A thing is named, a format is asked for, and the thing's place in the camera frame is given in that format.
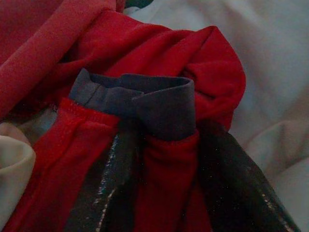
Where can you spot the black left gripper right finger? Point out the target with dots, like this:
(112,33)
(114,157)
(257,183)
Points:
(236,193)

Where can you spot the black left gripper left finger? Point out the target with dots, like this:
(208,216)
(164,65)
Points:
(108,193)

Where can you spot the red jersey navy trim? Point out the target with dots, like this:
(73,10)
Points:
(149,48)

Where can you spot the pale white laundry cloth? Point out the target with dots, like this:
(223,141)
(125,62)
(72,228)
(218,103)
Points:
(265,48)

